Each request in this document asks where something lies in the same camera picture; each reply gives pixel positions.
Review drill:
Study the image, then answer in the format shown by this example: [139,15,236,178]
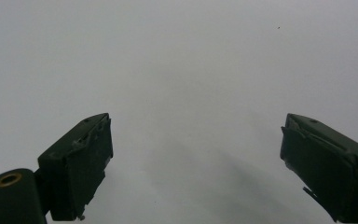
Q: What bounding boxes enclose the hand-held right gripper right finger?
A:
[280,113,358,224]

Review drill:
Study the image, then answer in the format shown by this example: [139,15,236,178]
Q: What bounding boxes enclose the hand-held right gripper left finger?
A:
[36,112,115,222]

